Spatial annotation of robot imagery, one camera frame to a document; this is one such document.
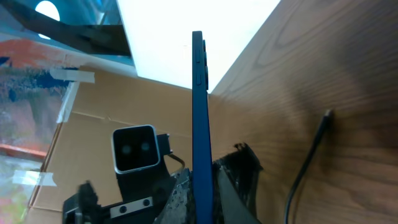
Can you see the blue Galaxy smartphone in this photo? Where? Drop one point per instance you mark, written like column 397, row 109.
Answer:
column 201, row 142

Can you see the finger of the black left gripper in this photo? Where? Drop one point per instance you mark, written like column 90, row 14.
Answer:
column 235, row 179

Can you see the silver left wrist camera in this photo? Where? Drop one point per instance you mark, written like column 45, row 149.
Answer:
column 135, row 148

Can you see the colourful painted sheet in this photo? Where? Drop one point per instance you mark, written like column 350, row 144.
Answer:
column 34, row 92

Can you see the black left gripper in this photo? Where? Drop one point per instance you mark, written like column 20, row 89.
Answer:
column 168, row 201

